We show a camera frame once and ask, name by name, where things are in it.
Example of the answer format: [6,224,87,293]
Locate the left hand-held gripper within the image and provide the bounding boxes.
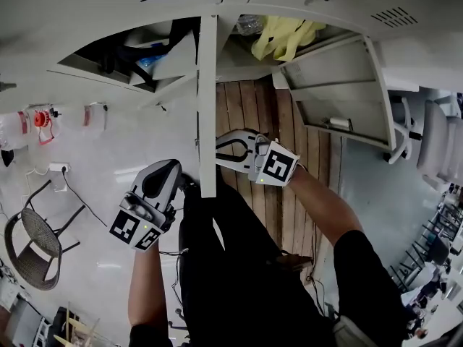
[109,159,184,254]

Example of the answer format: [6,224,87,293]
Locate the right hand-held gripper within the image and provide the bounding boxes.
[215,128,301,188]

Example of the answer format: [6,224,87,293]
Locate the person's right forearm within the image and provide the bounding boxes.
[285,164,365,252]

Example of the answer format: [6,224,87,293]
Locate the person's left forearm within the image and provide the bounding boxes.
[127,242,171,328]

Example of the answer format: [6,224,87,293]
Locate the wooden plank platform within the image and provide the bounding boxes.
[216,80,343,288]

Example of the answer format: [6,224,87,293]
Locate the yellow rubber gloves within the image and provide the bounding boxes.
[251,15,326,63]

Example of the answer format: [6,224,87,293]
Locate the blue packet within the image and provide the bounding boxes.
[135,43,168,71]

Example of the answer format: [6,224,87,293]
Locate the dark waist-worn device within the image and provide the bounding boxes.
[276,252,314,271]

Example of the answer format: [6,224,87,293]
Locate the clear plastic bag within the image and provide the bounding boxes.
[237,14,266,36]

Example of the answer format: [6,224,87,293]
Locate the person in black shirt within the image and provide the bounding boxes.
[128,173,409,347]

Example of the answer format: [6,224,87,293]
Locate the brown wicker chair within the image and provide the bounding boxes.
[4,179,87,291]

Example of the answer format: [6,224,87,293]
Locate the black bag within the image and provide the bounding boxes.
[99,18,202,86]

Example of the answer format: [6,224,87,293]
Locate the cluster of clear water jugs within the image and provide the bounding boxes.
[0,101,109,151]

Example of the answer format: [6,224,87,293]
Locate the white grey office chair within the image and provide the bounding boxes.
[383,91,463,193]

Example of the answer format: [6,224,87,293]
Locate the white desk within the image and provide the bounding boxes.
[378,38,463,94]

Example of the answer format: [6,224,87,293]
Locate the light grey backpack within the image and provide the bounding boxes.
[331,314,366,347]

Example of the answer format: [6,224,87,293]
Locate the black power cable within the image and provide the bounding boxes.
[61,168,109,227]

